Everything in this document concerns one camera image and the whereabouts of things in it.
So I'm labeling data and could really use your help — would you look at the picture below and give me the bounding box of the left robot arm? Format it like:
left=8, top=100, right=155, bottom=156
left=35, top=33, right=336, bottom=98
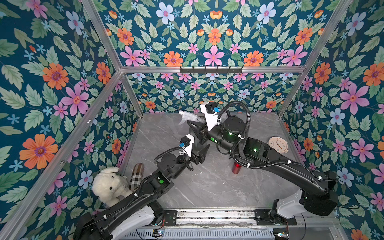
left=73, top=146, right=210, bottom=240

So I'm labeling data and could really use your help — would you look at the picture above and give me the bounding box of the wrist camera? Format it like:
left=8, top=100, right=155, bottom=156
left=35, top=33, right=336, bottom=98
left=179, top=134, right=195, bottom=158
left=201, top=102, right=221, bottom=131

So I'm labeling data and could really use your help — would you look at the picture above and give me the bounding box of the plaid cylinder pouch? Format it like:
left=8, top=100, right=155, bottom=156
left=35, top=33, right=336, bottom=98
left=129, top=163, right=145, bottom=192

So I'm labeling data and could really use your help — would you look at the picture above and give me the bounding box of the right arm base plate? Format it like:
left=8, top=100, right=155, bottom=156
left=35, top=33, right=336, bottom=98
left=254, top=199, right=297, bottom=226

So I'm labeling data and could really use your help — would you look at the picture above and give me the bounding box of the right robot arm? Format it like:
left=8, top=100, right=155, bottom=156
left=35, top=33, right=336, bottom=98
left=187, top=101, right=338, bottom=224

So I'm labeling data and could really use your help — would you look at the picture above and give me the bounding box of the red can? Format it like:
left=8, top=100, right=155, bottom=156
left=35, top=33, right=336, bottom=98
left=232, top=163, right=242, bottom=175

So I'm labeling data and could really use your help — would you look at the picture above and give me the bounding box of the white plush dog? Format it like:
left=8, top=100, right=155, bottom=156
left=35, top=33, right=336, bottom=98
left=92, top=167, right=133, bottom=207

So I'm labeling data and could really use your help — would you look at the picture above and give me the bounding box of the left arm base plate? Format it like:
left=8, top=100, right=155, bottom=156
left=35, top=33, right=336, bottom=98
left=151, top=210, right=178, bottom=227

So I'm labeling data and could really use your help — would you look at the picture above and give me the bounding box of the pink round clock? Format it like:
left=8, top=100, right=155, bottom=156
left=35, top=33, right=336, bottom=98
left=268, top=137, right=289, bottom=154

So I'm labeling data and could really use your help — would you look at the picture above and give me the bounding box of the black hook rail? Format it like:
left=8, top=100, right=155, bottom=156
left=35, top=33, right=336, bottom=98
left=179, top=66, right=243, bottom=75

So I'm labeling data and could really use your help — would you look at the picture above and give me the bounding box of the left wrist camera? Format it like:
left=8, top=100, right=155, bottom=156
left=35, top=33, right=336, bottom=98
left=179, top=134, right=195, bottom=158

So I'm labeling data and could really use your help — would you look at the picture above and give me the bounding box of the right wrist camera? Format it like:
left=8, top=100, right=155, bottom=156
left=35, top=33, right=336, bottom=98
left=201, top=102, right=221, bottom=131

